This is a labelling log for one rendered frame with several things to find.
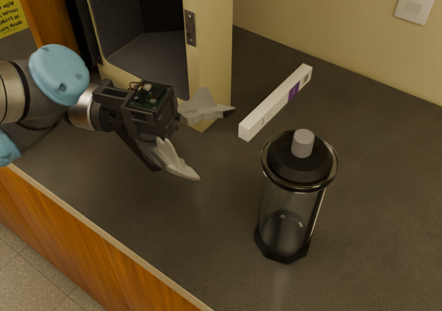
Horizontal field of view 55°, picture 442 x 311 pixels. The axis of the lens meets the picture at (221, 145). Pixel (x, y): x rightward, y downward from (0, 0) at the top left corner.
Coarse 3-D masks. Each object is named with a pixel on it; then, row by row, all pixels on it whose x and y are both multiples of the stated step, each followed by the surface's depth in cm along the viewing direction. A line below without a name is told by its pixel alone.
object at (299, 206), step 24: (264, 144) 62; (264, 168) 59; (336, 168) 58; (264, 192) 64; (288, 192) 59; (312, 192) 57; (264, 216) 68; (288, 216) 63; (264, 240) 72; (288, 240) 68
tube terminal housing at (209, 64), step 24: (192, 0) 71; (216, 0) 76; (216, 24) 79; (192, 48) 78; (216, 48) 83; (120, 72) 99; (192, 72) 83; (216, 72) 87; (192, 96) 88; (216, 96) 92
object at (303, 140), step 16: (272, 144) 60; (288, 144) 60; (304, 144) 56; (320, 144) 60; (272, 160) 58; (288, 160) 58; (304, 160) 58; (320, 160) 58; (288, 176) 57; (304, 176) 57; (320, 176) 57
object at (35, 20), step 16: (0, 0) 78; (16, 0) 80; (32, 0) 82; (48, 0) 84; (0, 16) 79; (16, 16) 81; (32, 16) 84; (48, 16) 86; (64, 16) 89; (0, 32) 81; (16, 32) 83; (32, 32) 86; (48, 32) 88; (64, 32) 91; (0, 48) 82; (16, 48) 85; (32, 48) 87
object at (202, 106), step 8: (200, 88) 66; (200, 96) 67; (208, 96) 67; (184, 104) 67; (192, 104) 68; (200, 104) 68; (208, 104) 68; (216, 104) 70; (184, 112) 69; (192, 112) 69; (200, 112) 68; (208, 112) 68; (216, 112) 69; (224, 112) 69; (232, 112) 69; (184, 120) 69; (192, 120) 68; (200, 120) 69
